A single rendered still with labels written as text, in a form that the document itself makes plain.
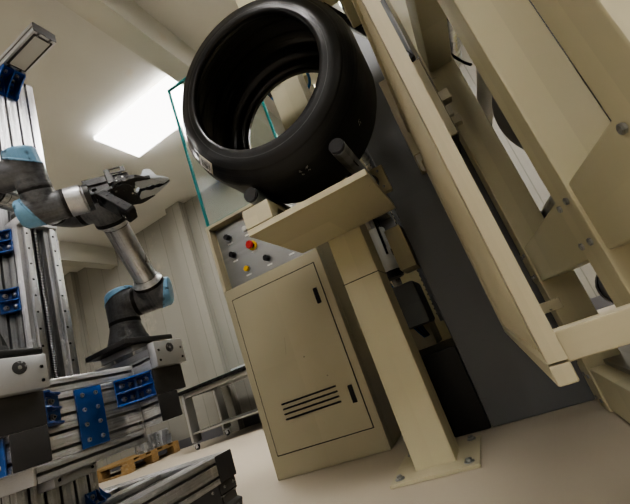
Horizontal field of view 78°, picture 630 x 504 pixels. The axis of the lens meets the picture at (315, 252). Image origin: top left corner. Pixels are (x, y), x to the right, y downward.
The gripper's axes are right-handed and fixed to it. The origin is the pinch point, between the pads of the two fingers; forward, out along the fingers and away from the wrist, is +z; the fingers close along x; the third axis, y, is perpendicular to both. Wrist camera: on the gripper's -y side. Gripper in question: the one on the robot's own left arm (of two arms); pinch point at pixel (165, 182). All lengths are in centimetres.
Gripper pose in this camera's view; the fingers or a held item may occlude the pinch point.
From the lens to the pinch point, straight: 117.9
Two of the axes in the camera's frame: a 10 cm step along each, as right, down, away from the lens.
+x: -1.0, 6.4, 7.6
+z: 8.5, -3.4, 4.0
